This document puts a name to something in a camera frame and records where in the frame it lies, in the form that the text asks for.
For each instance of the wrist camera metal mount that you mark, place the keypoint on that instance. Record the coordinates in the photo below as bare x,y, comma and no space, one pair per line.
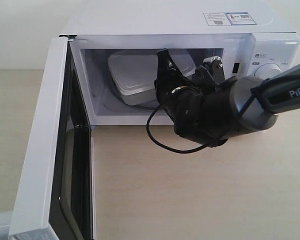
214,65

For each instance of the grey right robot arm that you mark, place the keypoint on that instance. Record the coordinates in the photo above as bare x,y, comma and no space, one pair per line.
215,108

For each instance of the white lidded plastic container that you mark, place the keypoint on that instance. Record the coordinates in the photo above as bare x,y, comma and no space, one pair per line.
134,72

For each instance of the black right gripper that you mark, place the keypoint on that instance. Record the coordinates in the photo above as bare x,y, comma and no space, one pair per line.
183,100

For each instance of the white Midea microwave oven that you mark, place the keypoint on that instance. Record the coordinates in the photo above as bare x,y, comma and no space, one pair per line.
104,27

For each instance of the white microwave door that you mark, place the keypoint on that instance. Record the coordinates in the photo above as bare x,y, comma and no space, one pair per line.
56,198

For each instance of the glass microwave turntable plate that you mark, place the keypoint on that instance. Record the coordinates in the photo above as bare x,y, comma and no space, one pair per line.
143,107

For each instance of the warning label sticker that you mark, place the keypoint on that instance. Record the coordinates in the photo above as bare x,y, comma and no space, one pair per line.
229,19

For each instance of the upper white control knob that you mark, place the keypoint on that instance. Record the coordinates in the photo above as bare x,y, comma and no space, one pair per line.
267,70

